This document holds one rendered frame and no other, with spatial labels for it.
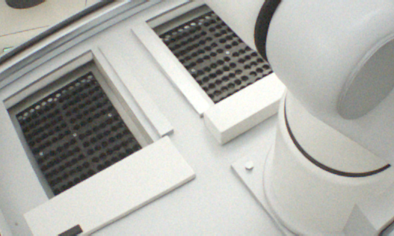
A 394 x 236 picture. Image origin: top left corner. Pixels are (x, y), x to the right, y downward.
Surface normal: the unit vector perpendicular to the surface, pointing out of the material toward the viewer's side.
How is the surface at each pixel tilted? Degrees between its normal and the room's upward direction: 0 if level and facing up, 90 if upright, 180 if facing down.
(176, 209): 0
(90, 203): 0
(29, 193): 0
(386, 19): 45
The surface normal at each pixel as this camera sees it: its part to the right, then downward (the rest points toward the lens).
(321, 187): -0.48, 0.73
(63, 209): -0.05, -0.57
